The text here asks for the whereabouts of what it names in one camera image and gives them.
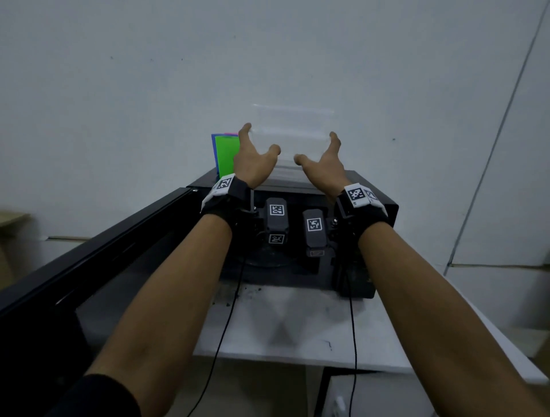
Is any person's left hand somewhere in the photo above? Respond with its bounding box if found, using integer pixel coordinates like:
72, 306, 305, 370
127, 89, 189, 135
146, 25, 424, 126
232, 123, 282, 190

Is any person's right hand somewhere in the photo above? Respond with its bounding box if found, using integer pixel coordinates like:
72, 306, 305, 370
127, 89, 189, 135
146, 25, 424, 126
294, 131, 351, 200

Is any clear plastic sheet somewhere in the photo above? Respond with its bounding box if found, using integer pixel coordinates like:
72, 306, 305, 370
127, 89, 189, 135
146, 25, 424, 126
248, 102, 337, 174

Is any person's left forearm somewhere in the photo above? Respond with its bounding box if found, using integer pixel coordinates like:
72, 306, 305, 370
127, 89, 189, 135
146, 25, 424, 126
84, 213, 233, 417

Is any person's right forearm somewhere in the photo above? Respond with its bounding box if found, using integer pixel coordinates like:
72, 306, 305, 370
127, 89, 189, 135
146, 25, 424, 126
357, 221, 550, 417

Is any green sheet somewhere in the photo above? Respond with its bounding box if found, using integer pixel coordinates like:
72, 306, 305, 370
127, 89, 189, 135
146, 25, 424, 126
215, 136, 241, 178

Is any blue sheet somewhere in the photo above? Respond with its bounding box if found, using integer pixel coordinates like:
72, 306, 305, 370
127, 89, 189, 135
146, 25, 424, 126
211, 133, 227, 174

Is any black box machine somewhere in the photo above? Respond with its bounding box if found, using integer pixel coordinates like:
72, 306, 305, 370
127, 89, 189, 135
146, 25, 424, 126
188, 167, 399, 300

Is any black framed glass panel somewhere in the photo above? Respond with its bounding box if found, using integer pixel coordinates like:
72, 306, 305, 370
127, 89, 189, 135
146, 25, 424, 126
0, 186, 203, 417

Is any black sleeve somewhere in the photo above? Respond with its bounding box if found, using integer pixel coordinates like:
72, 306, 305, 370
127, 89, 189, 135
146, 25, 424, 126
46, 374, 142, 417

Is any black wrist strap white marker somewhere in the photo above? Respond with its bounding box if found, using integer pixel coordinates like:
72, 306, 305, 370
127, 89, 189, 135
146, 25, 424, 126
200, 173, 252, 229
335, 183, 390, 242

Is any thin black cable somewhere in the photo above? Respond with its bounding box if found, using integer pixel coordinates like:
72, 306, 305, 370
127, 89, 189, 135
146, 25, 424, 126
347, 279, 358, 417
187, 253, 247, 417

